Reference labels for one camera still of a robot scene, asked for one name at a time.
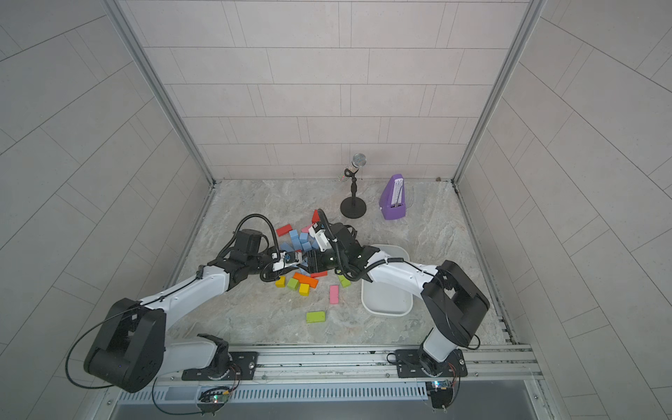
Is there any green block by pink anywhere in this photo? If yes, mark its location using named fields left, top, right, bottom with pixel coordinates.
left=338, top=275, right=351, bottom=288

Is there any yellow cube lower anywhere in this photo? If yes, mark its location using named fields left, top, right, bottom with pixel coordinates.
left=299, top=283, right=310, bottom=296

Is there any circuit board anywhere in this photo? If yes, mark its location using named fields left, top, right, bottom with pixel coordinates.
left=425, top=381, right=457, bottom=411
left=198, top=386, right=232, bottom=406

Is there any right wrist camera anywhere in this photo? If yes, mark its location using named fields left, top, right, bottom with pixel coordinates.
left=309, top=225, right=332, bottom=252

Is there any purple metronome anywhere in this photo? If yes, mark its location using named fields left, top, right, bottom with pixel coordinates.
left=379, top=174, right=406, bottom=221

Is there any green block front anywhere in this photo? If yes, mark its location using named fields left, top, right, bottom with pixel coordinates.
left=306, top=311, right=327, bottom=324

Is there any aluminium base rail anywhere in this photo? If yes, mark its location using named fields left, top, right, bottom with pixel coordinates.
left=104, top=343, right=544, bottom=387

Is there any silver microphone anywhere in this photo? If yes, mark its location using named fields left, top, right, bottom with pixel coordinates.
left=343, top=153, right=367, bottom=178

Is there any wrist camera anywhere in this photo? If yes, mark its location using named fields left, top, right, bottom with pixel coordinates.
left=309, top=225, right=332, bottom=252
left=283, top=251, right=303, bottom=265

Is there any orange block long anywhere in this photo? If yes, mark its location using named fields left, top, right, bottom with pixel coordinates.
left=293, top=272, right=319, bottom=289

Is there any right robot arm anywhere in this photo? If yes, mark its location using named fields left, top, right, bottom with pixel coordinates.
left=306, top=222, right=490, bottom=376

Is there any right circuit board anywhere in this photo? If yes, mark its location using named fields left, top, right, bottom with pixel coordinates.
left=425, top=381, right=457, bottom=411

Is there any white plastic tray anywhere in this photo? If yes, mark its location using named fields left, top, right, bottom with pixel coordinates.
left=362, top=262, right=413, bottom=317

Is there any red block far left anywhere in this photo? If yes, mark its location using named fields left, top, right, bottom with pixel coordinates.
left=276, top=224, right=292, bottom=236

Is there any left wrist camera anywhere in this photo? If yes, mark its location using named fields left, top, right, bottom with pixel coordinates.
left=283, top=251, right=303, bottom=265

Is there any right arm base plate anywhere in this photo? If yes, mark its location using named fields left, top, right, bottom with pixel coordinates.
left=393, top=348, right=468, bottom=378

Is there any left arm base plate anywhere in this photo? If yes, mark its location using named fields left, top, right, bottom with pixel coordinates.
left=181, top=352, right=259, bottom=382

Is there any pink block lower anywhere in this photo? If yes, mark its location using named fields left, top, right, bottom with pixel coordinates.
left=329, top=285, right=341, bottom=306

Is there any left circuit board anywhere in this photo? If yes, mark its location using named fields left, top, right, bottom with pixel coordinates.
left=198, top=386, right=232, bottom=406

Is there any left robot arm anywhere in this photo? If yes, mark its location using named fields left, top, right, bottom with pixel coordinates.
left=83, top=225, right=302, bottom=392

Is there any black microphone stand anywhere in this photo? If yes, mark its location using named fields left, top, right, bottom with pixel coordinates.
left=341, top=168, right=367, bottom=219

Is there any green cube small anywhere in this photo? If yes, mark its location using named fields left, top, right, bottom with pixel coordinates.
left=286, top=278, right=299, bottom=291

